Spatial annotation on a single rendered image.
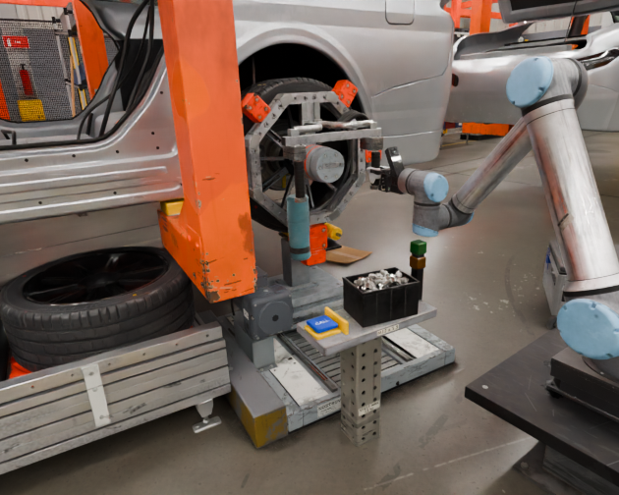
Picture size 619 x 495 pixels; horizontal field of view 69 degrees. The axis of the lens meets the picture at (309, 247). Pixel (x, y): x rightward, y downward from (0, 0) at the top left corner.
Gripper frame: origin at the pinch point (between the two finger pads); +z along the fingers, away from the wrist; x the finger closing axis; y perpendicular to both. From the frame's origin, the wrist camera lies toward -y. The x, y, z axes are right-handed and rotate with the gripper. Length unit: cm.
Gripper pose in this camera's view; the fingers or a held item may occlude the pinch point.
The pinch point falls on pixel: (372, 167)
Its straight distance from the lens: 182.5
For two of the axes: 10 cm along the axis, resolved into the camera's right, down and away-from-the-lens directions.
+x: 8.7, -2.0, 4.5
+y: 0.4, 9.4, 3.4
